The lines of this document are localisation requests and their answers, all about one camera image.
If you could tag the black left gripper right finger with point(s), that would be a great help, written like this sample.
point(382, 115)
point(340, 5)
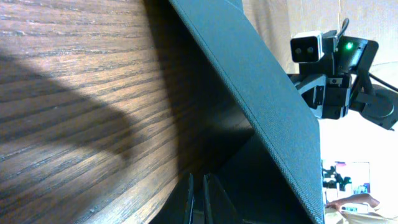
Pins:
point(218, 208)

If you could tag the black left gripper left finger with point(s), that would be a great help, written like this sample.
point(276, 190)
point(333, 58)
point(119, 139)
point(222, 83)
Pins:
point(178, 208)

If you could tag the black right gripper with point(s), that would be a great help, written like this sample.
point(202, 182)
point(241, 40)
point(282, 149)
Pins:
point(324, 89)

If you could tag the black gift box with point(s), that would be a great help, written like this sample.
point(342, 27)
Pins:
point(212, 129)

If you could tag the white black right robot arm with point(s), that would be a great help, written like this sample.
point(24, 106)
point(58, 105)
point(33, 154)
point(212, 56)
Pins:
point(373, 77)

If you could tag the person in background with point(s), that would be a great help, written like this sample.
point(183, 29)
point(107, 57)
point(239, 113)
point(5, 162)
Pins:
point(360, 209)

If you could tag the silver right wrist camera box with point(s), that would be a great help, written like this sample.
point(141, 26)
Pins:
point(306, 47)

